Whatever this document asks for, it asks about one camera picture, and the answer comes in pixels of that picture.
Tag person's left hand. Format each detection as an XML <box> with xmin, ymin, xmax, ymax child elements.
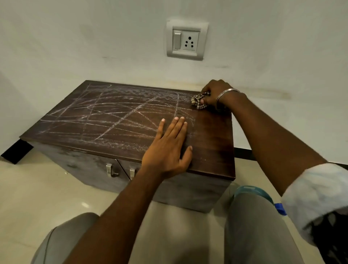
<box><xmin>141</xmin><ymin>116</ymin><xmax>193</xmax><ymax>181</ymax></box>

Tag person's right hand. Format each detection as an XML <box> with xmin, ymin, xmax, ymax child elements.
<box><xmin>200</xmin><ymin>79</ymin><xmax>242</xmax><ymax>110</ymax></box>

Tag checkered cloth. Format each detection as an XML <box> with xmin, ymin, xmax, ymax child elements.
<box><xmin>190</xmin><ymin>91</ymin><xmax>211</xmax><ymax>110</ymax></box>

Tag dark wooden cabinet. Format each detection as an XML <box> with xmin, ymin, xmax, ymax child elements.
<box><xmin>19</xmin><ymin>80</ymin><xmax>236</xmax><ymax>214</ymax></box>

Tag blue-capped spray bottle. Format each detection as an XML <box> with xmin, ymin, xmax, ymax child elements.
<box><xmin>274</xmin><ymin>202</ymin><xmax>287</xmax><ymax>217</ymax></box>

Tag person's left forearm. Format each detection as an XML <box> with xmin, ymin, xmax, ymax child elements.
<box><xmin>63</xmin><ymin>168</ymin><xmax>164</xmax><ymax>264</ymax></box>

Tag person's right forearm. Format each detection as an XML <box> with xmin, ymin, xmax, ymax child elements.
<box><xmin>220</xmin><ymin>92</ymin><xmax>329</xmax><ymax>197</ymax></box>

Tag person's right leg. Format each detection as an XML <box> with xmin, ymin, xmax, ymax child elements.
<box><xmin>224</xmin><ymin>191</ymin><xmax>305</xmax><ymax>264</ymax></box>

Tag person's leg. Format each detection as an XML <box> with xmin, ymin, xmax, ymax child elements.
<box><xmin>224</xmin><ymin>191</ymin><xmax>305</xmax><ymax>264</ymax></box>
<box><xmin>30</xmin><ymin>212</ymin><xmax>100</xmax><ymax>264</ymax></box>

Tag person's left leg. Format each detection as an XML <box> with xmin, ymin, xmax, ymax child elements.
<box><xmin>30</xmin><ymin>212</ymin><xmax>100</xmax><ymax>264</ymax></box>

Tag silver bangle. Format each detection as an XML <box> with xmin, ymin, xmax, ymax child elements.
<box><xmin>215</xmin><ymin>88</ymin><xmax>241</xmax><ymax>106</ymax></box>

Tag black skirting board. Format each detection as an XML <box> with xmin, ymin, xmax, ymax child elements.
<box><xmin>0</xmin><ymin>138</ymin><xmax>348</xmax><ymax>171</ymax></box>

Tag teal plastic basket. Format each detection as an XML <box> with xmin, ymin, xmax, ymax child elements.
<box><xmin>233</xmin><ymin>185</ymin><xmax>276</xmax><ymax>206</ymax></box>

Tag white shirt sleeve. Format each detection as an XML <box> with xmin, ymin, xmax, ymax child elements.
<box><xmin>281</xmin><ymin>162</ymin><xmax>348</xmax><ymax>246</ymax></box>

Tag small white wall socket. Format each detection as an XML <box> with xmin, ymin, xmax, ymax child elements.
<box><xmin>165</xmin><ymin>18</ymin><xmax>210</xmax><ymax>61</ymax></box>

